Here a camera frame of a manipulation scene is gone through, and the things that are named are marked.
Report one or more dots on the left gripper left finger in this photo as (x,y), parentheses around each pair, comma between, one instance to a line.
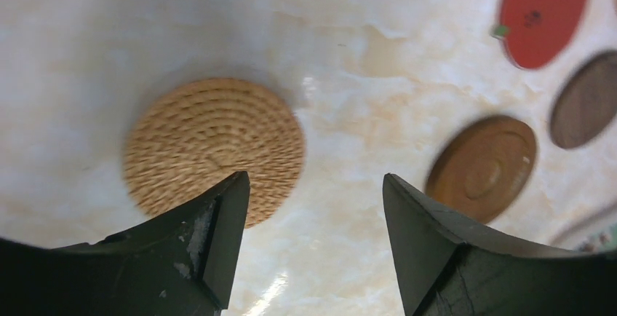
(181,262)

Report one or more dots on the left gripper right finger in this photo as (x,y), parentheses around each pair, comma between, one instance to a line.
(449,264)

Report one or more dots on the large brown wooden saucer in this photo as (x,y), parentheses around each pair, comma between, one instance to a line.
(482,170)

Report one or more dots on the cork coaster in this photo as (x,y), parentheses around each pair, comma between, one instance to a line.
(194,136)

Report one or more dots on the dark walnut coaster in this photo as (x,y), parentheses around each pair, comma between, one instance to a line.
(587,103)

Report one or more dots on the red round coaster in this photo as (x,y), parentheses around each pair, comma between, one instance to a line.
(534,32)

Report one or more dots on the green patterned tray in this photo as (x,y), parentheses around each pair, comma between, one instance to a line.
(601,241)

